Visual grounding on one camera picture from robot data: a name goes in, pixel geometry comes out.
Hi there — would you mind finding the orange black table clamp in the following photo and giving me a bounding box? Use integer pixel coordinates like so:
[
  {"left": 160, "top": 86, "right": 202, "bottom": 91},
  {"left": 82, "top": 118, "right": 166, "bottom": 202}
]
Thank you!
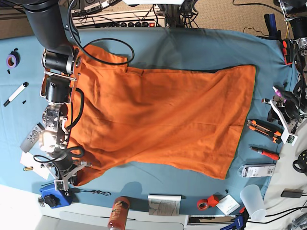
[{"left": 283, "top": 39, "right": 294, "bottom": 65}]

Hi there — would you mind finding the blue table cloth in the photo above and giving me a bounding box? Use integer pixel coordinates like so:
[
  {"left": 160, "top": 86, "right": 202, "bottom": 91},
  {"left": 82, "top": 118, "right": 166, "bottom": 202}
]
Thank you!
[{"left": 0, "top": 28, "right": 296, "bottom": 214}]

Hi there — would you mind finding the orange t-shirt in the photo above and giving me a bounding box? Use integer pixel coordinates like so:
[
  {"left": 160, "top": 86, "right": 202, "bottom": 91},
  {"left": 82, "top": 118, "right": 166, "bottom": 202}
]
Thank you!
[{"left": 69, "top": 45, "right": 256, "bottom": 186}]

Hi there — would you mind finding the red plastic block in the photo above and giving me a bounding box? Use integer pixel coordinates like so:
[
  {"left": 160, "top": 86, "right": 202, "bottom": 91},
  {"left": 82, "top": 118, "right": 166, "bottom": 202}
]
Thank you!
[{"left": 207, "top": 195, "right": 219, "bottom": 207}]

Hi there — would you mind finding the blue black table clamp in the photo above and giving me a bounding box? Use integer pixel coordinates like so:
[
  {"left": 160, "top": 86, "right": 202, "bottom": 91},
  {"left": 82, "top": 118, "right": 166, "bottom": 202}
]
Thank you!
[{"left": 264, "top": 13, "right": 282, "bottom": 41}]

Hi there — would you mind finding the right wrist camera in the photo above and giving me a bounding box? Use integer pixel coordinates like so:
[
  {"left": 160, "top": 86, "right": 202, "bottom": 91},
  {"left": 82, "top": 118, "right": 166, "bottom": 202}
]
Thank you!
[{"left": 54, "top": 180, "right": 69, "bottom": 191}]

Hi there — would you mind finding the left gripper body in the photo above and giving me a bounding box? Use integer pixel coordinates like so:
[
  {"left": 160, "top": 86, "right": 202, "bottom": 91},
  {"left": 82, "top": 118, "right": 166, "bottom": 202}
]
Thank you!
[{"left": 272, "top": 92, "right": 304, "bottom": 134}]

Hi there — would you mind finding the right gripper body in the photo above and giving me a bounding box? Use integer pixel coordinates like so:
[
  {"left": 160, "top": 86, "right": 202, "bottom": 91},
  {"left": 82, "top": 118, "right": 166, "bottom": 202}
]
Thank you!
[{"left": 40, "top": 155, "right": 92, "bottom": 181}]

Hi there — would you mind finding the black power strip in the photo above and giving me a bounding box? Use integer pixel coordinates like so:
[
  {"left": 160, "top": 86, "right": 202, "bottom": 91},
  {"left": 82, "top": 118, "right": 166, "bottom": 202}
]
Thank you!
[{"left": 113, "top": 20, "right": 165, "bottom": 28}]

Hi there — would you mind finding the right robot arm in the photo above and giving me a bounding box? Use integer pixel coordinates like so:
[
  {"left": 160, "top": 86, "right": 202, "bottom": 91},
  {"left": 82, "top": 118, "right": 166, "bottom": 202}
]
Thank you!
[{"left": 22, "top": 0, "right": 88, "bottom": 190}]

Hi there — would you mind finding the lanyard with carabiner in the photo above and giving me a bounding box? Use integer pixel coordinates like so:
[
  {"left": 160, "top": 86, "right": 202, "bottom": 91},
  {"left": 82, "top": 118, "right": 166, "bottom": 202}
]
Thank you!
[{"left": 71, "top": 188, "right": 112, "bottom": 197}]

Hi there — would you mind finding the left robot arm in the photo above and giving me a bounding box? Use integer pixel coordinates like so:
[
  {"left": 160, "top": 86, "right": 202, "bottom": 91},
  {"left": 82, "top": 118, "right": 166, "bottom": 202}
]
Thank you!
[{"left": 274, "top": 0, "right": 307, "bottom": 134}]

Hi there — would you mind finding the white paper card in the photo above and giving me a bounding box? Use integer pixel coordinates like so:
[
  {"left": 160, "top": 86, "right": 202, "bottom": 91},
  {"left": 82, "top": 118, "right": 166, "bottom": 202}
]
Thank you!
[{"left": 20, "top": 152, "right": 50, "bottom": 180}]

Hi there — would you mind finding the blue box with knob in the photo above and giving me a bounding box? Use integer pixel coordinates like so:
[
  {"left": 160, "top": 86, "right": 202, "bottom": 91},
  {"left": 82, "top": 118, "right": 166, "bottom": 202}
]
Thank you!
[{"left": 39, "top": 184, "right": 73, "bottom": 208}]

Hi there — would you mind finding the purple glue tube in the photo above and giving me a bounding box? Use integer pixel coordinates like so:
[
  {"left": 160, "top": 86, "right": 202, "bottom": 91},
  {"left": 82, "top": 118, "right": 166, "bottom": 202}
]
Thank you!
[{"left": 272, "top": 86, "right": 286, "bottom": 102}]

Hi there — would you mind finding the packaged bit set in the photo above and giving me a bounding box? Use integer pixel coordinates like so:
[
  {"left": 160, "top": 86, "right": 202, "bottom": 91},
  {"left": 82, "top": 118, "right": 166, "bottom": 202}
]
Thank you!
[{"left": 238, "top": 163, "right": 275, "bottom": 178}]

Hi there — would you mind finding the orange black utility knife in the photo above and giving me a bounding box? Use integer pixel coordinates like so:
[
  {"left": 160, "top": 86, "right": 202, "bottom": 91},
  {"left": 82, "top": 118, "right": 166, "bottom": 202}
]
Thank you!
[{"left": 247, "top": 119, "right": 282, "bottom": 144}]

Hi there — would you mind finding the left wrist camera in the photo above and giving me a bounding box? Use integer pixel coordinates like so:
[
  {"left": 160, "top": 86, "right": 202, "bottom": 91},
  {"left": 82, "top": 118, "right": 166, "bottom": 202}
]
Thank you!
[{"left": 281, "top": 130, "right": 298, "bottom": 146}]

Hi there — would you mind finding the white paper leaflet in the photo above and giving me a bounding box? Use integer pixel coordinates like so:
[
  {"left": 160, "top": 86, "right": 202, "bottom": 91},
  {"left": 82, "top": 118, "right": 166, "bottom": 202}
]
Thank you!
[{"left": 216, "top": 194, "right": 240, "bottom": 216}]

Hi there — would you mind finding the gold AA battery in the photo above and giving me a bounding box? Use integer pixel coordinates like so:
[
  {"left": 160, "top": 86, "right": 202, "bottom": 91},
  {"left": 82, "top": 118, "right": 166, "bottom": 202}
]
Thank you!
[{"left": 23, "top": 167, "right": 34, "bottom": 171}]

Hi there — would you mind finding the purple tape roll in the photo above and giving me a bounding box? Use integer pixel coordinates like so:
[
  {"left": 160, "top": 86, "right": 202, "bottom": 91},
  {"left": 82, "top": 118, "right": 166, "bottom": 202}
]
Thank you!
[{"left": 6, "top": 51, "right": 20, "bottom": 69}]

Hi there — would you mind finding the grey notebook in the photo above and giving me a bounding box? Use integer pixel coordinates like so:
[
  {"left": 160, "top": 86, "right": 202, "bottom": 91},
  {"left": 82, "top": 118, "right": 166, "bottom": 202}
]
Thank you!
[{"left": 148, "top": 195, "right": 181, "bottom": 216}]

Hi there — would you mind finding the orange drink bottle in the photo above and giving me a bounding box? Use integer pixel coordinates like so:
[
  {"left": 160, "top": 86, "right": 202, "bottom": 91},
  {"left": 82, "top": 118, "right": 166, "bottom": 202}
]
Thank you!
[{"left": 107, "top": 196, "right": 130, "bottom": 230}]

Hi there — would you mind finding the grey remote control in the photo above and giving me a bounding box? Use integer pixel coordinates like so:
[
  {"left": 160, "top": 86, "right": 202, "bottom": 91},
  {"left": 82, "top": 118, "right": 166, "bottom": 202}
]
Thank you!
[{"left": 20, "top": 123, "right": 45, "bottom": 153}]

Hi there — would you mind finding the blue bar clamp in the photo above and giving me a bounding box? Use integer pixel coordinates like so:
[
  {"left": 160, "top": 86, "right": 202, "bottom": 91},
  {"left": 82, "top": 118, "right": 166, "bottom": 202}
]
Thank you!
[{"left": 221, "top": 207, "right": 249, "bottom": 230}]

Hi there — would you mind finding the translucent plastic cup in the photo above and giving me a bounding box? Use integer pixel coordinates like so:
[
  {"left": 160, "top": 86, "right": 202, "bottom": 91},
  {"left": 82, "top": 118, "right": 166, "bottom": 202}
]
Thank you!
[{"left": 240, "top": 184, "right": 267, "bottom": 221}]

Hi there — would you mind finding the black white marker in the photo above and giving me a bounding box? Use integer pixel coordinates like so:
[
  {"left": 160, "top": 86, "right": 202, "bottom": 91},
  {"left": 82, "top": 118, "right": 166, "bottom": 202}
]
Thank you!
[{"left": 3, "top": 82, "right": 29, "bottom": 107}]

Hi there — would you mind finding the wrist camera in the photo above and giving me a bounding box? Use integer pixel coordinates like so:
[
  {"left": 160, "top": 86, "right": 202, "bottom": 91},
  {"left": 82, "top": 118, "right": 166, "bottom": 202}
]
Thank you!
[
  {"left": 281, "top": 130, "right": 298, "bottom": 146},
  {"left": 54, "top": 180, "right": 69, "bottom": 191}
]

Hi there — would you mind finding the red tape roll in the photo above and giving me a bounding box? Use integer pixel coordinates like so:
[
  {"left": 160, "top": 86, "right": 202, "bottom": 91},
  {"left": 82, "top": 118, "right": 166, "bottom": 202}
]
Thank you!
[{"left": 197, "top": 199, "right": 210, "bottom": 211}]

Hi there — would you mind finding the red screwdriver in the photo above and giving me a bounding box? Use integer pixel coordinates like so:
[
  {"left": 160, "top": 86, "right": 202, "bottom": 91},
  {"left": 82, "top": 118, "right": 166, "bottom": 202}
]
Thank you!
[{"left": 249, "top": 146, "right": 280, "bottom": 161}]

